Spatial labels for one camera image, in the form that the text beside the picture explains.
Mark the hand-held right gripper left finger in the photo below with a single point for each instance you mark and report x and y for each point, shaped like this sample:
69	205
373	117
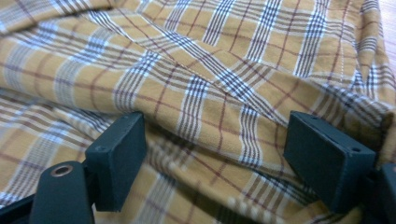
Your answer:
116	161

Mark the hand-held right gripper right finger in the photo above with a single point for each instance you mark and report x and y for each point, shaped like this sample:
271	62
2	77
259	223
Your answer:
330	161

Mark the yellow plaid short-sleeved shirt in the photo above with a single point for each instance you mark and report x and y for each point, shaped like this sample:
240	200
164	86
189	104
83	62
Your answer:
199	77

